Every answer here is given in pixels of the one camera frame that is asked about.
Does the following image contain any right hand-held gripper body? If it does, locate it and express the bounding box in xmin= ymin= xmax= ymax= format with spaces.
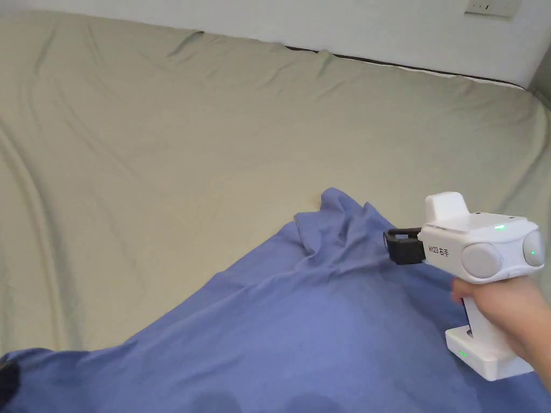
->
xmin=383 ymin=192 xmax=546 ymax=382

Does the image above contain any blue garment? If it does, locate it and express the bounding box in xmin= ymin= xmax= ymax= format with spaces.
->
xmin=0 ymin=186 xmax=551 ymax=413

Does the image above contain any person's right hand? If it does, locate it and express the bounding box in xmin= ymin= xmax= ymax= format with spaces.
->
xmin=451 ymin=277 xmax=551 ymax=375

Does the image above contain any bed with beige sheet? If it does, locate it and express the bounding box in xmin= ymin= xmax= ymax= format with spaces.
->
xmin=0 ymin=8 xmax=551 ymax=401

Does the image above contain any white wall socket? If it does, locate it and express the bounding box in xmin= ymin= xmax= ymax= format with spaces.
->
xmin=464 ymin=0 xmax=522 ymax=19

